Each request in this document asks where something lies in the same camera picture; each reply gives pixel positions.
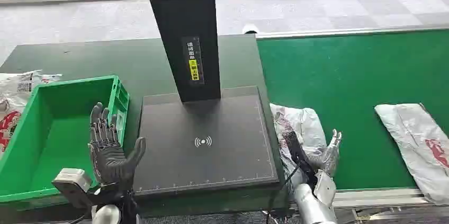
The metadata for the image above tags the silver conveyor side rail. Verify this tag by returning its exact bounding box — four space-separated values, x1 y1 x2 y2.
331 186 433 210
255 23 449 39

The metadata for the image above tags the black scanner base plate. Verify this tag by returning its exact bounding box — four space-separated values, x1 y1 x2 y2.
132 86 280 196

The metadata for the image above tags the white parcel bag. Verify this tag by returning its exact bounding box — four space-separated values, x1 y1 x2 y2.
269 102 329 200
0 69 63 160
374 102 449 206

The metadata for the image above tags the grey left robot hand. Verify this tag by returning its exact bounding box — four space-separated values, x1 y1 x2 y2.
88 102 147 191

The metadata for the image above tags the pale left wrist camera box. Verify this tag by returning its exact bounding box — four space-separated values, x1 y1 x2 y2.
51 168 93 210

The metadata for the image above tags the yellow and black column sticker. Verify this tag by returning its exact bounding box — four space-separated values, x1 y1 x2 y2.
182 36 205 86

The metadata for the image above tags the white parcel bag, qr label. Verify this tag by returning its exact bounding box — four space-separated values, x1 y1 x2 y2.
0 69 63 160

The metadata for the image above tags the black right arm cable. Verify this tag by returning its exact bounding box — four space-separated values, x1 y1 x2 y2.
265 165 301 224

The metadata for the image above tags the green plastic crate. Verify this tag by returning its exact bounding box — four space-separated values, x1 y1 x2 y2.
0 75 130 211

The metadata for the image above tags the small white round object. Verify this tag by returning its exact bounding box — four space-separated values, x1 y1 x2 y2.
241 23 259 35

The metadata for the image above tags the black scanner column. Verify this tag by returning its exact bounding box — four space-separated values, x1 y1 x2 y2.
140 0 222 103

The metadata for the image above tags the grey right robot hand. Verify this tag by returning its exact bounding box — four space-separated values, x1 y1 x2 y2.
308 129 343 178

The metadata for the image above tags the green conveyor belt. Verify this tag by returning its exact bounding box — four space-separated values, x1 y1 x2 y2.
256 29 449 192

